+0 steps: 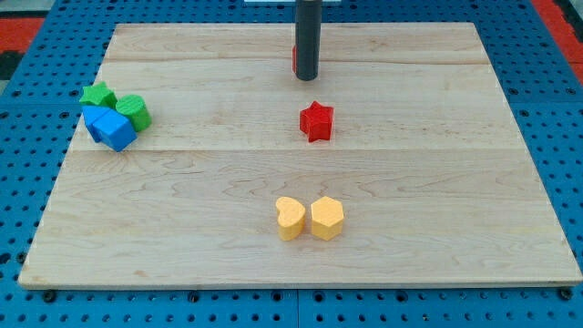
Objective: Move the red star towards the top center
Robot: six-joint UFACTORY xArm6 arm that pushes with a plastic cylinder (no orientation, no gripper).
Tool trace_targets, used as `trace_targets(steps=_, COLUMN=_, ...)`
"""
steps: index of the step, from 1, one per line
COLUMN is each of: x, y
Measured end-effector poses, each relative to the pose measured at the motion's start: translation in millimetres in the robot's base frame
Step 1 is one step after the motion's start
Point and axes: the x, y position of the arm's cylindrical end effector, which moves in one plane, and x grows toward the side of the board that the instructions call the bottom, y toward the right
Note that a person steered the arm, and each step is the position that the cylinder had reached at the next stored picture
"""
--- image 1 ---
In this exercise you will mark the blue rounded block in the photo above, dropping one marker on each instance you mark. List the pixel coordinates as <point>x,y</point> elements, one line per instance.
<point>91,115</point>

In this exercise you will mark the green cylinder block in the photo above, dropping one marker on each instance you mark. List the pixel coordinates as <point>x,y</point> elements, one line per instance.
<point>133,107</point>

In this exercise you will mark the red star block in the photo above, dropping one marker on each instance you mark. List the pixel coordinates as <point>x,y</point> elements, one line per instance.
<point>316,121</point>

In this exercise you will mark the green star block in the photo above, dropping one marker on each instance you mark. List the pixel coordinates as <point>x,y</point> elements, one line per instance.
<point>98,95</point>

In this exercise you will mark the blue cube block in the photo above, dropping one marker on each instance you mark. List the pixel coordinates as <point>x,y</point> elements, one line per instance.
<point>115,130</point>

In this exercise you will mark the yellow heart block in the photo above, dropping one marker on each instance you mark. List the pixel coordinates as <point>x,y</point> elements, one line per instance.
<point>290,218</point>

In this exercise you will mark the yellow hexagon block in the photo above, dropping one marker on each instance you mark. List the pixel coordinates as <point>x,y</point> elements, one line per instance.
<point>327,218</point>

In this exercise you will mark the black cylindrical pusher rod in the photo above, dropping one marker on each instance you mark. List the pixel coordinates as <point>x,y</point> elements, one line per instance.
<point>308,19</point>

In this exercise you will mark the red block behind rod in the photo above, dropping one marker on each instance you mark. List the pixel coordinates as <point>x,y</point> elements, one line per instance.
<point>294,59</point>

